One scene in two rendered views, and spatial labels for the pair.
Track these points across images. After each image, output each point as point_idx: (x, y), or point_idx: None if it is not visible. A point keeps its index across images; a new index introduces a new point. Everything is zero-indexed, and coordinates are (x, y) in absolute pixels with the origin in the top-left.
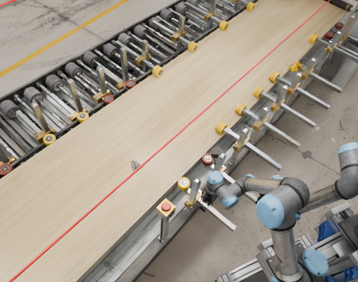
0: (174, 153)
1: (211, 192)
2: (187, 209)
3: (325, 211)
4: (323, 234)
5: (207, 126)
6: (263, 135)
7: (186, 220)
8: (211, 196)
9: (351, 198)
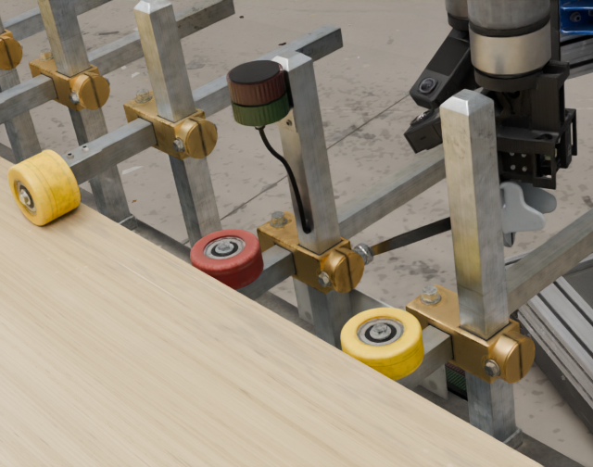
0: (155, 384)
1: (549, 26)
2: (503, 434)
3: (382, 259)
4: None
5: None
6: (84, 190)
7: (567, 457)
8: (560, 63)
9: (337, 196)
